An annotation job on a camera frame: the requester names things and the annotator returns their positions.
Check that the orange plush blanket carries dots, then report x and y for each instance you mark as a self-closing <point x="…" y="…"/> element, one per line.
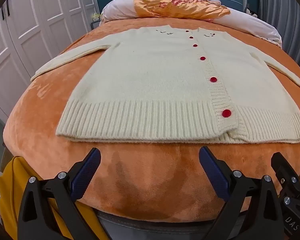
<point x="145" y="180"/>

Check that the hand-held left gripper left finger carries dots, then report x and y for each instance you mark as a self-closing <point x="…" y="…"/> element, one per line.
<point x="86" y="170"/>

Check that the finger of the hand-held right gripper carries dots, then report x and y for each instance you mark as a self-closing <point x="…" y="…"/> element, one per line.
<point x="286" y="170"/>

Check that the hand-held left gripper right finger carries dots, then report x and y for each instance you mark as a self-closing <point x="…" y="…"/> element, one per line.
<point x="212" y="167"/>

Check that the white pillow orange floral cover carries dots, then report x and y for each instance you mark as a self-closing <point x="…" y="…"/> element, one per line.
<point x="117" y="7"/>

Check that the grey-blue curtain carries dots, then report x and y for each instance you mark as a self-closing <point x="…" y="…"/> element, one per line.
<point x="290" y="37"/>

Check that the white nightstand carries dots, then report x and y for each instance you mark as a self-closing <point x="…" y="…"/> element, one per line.
<point x="95" y="25"/>

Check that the yellow cloth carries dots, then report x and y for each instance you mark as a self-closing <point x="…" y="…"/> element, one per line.
<point x="8" y="205"/>

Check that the grey bed base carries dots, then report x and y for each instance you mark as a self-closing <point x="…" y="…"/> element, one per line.
<point x="160" y="230"/>

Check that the cream knit cardigan red buttons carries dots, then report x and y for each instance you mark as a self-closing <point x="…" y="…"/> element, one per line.
<point x="145" y="85"/>

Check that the orange floral satin pillow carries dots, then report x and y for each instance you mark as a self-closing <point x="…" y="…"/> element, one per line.
<point x="180" y="7"/>

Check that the white panelled wardrobe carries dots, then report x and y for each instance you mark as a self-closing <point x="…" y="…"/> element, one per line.
<point x="27" y="30"/>

